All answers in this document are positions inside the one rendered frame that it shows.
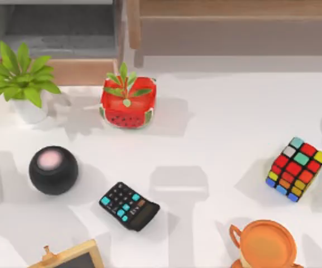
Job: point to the red watermelon plant pot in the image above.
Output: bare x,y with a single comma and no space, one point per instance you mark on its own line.
127,111

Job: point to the black calculator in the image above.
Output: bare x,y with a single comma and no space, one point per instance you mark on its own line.
128,208

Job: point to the pale wooden drawer front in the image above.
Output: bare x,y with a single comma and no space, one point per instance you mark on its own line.
79,71

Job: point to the black round speaker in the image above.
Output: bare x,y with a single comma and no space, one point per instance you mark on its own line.
53,170

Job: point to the colourful puzzle cube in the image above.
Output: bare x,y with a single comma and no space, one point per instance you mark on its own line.
296,167

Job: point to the open drawer with grey inside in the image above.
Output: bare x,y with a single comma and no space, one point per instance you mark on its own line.
57,30

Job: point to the green plant in white pot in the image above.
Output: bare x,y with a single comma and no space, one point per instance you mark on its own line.
21,81

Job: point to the wooden framed blackboard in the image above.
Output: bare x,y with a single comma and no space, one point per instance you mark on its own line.
71,258

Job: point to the orange cup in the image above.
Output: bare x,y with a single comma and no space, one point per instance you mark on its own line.
266,245

